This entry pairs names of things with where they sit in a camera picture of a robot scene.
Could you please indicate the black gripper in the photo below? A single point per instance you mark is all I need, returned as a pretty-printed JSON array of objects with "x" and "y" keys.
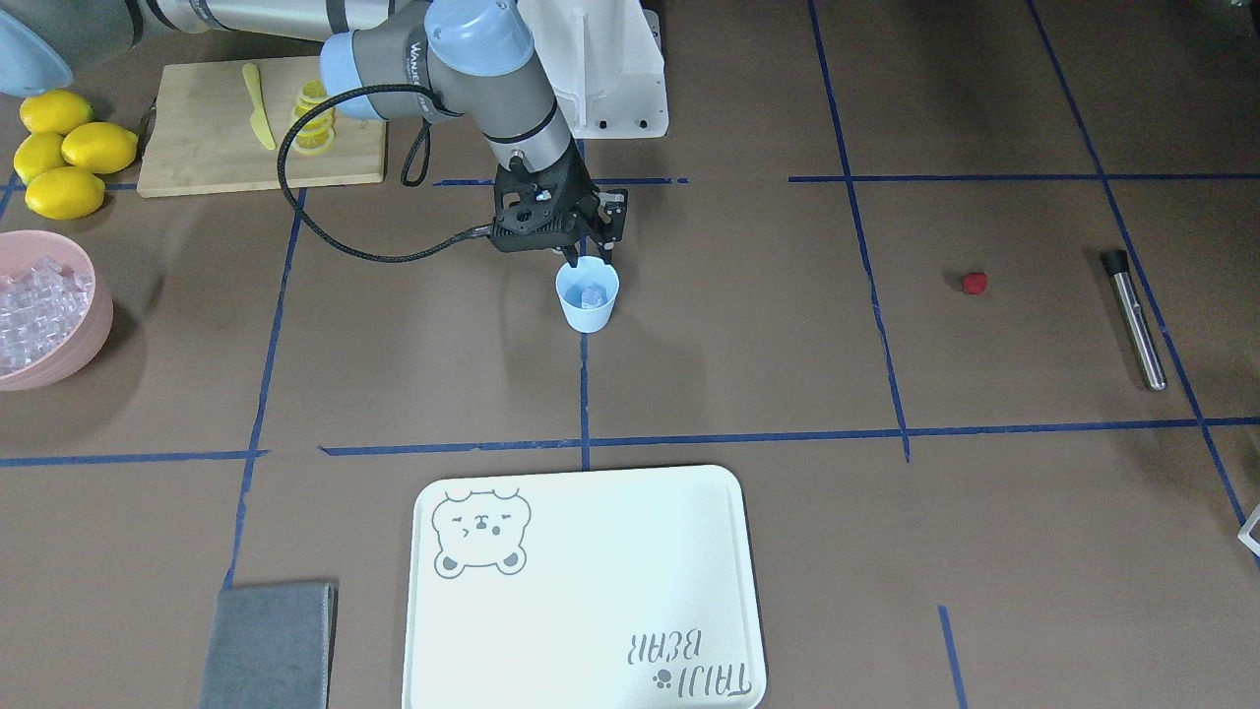
[{"x": 579, "y": 200}]

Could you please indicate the red strawberry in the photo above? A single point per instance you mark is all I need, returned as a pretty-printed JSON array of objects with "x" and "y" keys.
[{"x": 975, "y": 283}]

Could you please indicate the steel muddler black tip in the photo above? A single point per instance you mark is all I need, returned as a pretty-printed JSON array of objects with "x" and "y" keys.
[{"x": 1117, "y": 267}]

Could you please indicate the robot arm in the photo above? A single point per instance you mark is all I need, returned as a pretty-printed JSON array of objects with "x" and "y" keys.
[{"x": 380, "y": 60}]

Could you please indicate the light blue cup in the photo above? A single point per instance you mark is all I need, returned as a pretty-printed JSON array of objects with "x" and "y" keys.
[{"x": 568, "y": 280}]

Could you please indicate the ice cube in cup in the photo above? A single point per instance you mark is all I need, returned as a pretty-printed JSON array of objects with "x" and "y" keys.
[{"x": 592, "y": 296}]

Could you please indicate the pile of clear ice cubes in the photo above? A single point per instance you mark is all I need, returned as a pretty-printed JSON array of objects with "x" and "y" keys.
[{"x": 41, "y": 307}]

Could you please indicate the lemon slices row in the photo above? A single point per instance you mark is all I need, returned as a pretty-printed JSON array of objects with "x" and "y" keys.
[{"x": 318, "y": 134}]

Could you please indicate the yellow plastic knife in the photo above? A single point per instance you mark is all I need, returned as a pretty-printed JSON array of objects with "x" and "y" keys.
[{"x": 258, "y": 120}]

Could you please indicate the white bear tray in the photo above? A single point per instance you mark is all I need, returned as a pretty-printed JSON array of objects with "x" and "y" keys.
[{"x": 602, "y": 589}]

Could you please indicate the wooden cutting board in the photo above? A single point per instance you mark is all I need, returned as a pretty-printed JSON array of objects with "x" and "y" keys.
[{"x": 202, "y": 142}]

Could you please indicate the yellow lemon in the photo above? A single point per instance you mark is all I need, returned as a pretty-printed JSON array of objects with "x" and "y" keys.
[
  {"x": 100, "y": 147},
  {"x": 59, "y": 112},
  {"x": 65, "y": 193},
  {"x": 38, "y": 154}
]

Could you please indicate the grey folded cloth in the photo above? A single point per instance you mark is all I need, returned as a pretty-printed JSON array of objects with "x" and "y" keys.
[{"x": 271, "y": 646}]

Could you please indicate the yellow lemon bottom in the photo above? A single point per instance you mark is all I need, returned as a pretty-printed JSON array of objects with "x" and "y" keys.
[{"x": 65, "y": 193}]

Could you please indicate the pink bowl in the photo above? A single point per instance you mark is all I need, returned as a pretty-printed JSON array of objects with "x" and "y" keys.
[{"x": 20, "y": 249}]

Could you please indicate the yellow lemon top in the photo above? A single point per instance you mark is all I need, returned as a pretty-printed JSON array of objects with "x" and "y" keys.
[{"x": 59, "y": 112}]

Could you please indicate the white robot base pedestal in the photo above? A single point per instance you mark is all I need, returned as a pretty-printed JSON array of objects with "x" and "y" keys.
[{"x": 605, "y": 64}]

